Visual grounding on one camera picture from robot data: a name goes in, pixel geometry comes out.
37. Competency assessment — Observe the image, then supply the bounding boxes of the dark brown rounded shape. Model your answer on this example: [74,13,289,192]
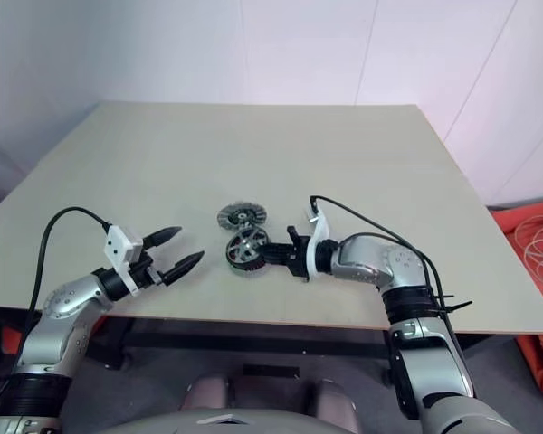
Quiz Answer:
[315,378,359,434]
[186,373,231,413]

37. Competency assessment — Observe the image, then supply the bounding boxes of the large orange cushion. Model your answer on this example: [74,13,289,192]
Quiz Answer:
[492,193,543,403]

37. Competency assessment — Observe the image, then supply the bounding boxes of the silver robot torso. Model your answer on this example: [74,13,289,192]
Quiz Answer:
[67,404,376,434]

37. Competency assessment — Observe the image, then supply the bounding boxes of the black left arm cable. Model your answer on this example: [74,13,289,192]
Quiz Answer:
[0,206,112,408]

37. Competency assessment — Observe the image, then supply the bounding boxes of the silver round motor lid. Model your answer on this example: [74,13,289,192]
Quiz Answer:
[215,203,267,232]

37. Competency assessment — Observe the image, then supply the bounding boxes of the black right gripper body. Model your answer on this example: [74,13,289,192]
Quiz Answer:
[284,225,313,282]

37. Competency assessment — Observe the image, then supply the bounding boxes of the white coiled wire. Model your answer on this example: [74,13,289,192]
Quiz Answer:
[513,215,543,284]

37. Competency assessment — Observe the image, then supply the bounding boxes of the black table frame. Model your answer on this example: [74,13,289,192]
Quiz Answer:
[97,316,397,385]

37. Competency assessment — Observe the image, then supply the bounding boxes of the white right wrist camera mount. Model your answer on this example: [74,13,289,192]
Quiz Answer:
[303,203,334,278]

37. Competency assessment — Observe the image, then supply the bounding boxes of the silver motor housing copper coils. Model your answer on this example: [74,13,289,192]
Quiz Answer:
[225,243,272,276]

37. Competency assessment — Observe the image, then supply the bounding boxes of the small orange cushion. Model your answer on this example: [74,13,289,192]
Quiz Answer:
[0,325,31,363]

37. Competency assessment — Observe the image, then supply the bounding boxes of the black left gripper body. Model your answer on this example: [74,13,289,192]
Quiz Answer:
[129,254,171,291]

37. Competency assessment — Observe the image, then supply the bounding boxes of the black zip tie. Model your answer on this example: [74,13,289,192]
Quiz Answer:
[433,297,474,318]

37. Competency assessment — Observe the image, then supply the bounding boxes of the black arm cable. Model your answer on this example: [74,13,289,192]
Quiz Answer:
[0,206,112,408]
[308,194,476,399]

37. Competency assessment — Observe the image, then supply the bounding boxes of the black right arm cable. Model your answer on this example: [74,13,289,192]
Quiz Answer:
[308,194,476,399]

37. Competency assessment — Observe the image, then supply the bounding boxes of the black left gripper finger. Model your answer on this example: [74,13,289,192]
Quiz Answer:
[142,225,184,250]
[160,250,206,287]

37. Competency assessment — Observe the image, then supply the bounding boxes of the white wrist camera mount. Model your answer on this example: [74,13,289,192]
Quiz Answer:
[102,224,145,297]
[303,203,334,278]

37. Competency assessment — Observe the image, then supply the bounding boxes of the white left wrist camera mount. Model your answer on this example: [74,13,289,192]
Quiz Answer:
[102,224,145,297]

